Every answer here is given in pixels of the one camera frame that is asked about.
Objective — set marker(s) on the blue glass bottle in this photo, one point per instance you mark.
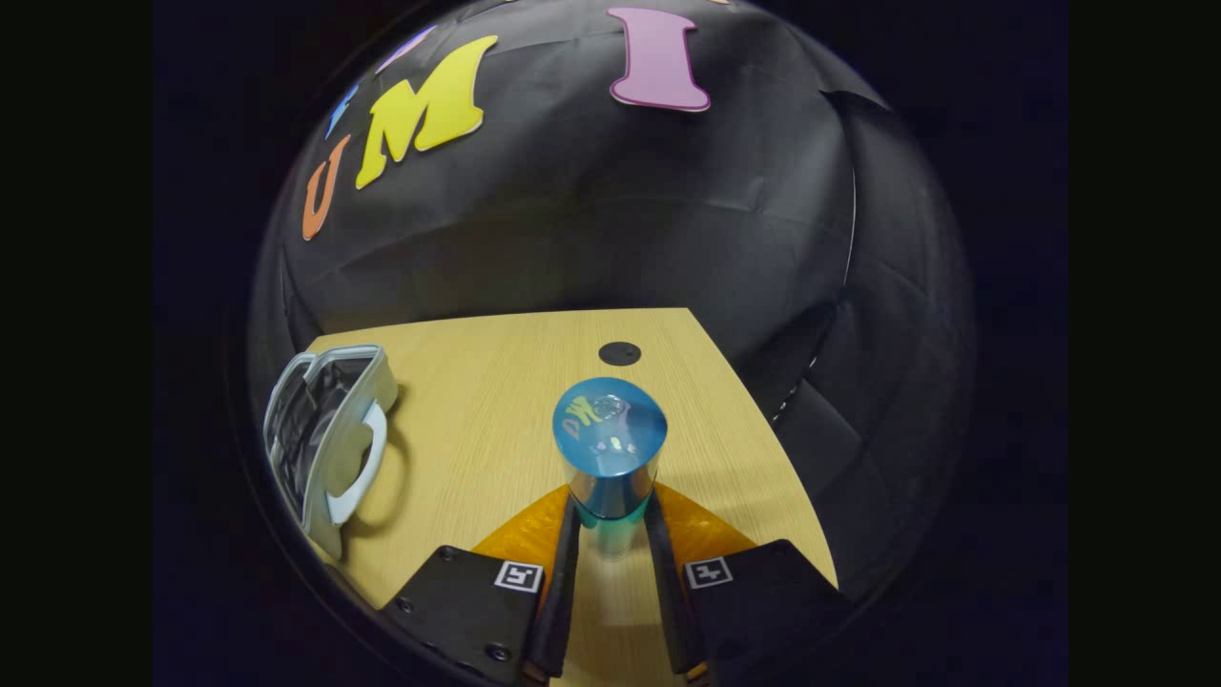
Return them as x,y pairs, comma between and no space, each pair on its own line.
609,429

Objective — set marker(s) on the light blue small suitcase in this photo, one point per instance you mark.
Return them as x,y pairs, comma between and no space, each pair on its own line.
324,429

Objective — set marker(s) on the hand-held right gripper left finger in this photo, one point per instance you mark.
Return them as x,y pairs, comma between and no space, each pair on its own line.
563,592

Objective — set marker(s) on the black backdrop cloth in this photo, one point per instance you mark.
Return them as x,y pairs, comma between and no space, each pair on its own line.
591,219

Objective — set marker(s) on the black round table grommet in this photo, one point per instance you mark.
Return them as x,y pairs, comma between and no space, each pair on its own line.
620,354

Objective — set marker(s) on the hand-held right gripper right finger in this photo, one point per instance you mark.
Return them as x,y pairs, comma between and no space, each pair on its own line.
668,601

